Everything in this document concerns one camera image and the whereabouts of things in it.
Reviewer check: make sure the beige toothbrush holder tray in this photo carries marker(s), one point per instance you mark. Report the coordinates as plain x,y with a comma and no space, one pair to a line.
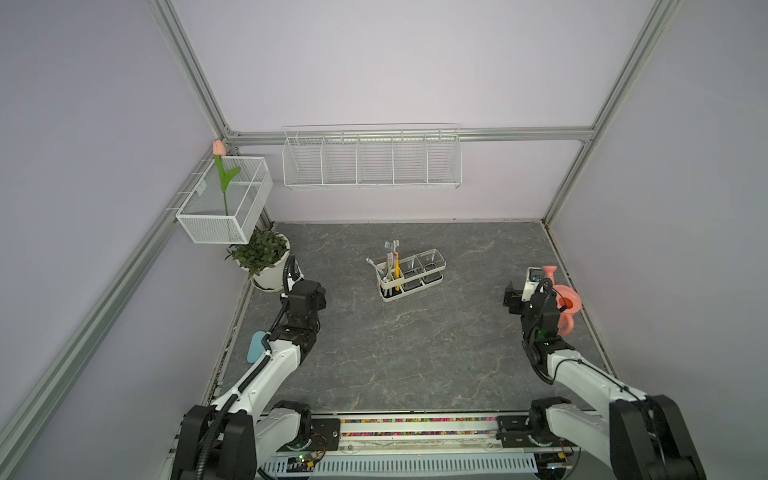
418,273

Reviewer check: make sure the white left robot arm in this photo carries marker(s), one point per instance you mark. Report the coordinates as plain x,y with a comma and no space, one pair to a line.
258,384

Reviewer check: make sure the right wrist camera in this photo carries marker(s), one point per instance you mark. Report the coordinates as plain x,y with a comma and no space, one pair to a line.
534,276

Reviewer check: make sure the teal hand shovel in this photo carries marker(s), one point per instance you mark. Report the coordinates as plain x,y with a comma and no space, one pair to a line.
258,347

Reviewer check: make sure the white wire basket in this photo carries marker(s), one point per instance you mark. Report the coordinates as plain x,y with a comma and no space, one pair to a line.
202,215

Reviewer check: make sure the yellow toothbrush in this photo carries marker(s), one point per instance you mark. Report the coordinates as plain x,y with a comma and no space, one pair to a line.
396,268

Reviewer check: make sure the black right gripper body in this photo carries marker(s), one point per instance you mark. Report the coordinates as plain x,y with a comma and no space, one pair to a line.
517,307

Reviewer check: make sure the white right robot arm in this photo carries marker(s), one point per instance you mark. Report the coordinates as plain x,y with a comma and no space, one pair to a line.
600,396

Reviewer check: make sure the pink watering can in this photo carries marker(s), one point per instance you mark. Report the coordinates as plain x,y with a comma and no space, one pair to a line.
568,303

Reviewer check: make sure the long white wire shelf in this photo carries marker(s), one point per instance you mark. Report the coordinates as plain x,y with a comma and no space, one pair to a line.
372,156

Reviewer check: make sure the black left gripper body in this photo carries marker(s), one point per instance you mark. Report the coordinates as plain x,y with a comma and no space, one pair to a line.
320,300

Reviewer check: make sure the light blue toothbrush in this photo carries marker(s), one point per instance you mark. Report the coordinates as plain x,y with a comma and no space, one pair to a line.
380,271

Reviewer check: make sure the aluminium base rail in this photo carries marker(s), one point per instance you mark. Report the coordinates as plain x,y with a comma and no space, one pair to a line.
425,444

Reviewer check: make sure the artificial pink tulip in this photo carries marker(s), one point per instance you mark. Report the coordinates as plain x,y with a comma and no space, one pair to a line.
225,176

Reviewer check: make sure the potted green plant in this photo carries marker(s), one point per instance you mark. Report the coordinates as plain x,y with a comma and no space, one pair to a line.
263,258

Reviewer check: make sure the grey toothbrush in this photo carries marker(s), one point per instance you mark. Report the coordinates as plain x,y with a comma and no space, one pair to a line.
393,249

